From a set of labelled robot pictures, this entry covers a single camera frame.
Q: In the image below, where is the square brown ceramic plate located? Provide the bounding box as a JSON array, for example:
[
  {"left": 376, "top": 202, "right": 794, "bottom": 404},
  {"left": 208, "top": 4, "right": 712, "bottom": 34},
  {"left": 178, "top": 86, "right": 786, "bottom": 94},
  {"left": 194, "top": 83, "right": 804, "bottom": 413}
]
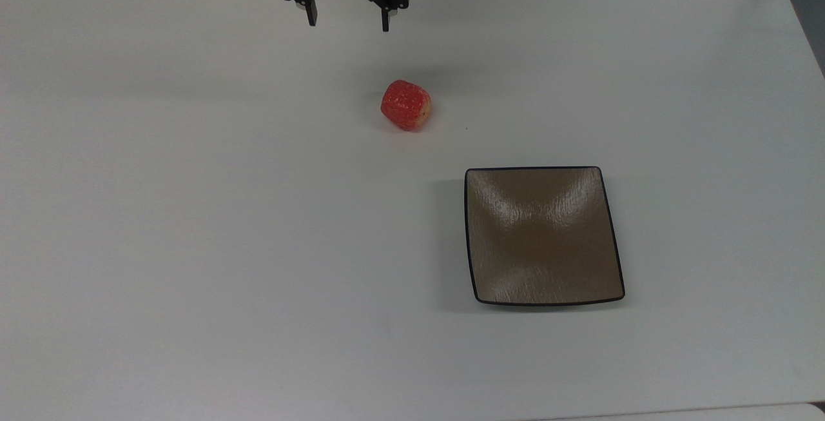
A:
[{"left": 464, "top": 166, "right": 626, "bottom": 308}]

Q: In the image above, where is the red apple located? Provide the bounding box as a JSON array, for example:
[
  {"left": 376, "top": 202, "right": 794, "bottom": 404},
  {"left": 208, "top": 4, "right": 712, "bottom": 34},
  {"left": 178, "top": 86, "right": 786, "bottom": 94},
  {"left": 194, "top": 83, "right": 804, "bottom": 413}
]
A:
[{"left": 380, "top": 79, "right": 432, "bottom": 132}]

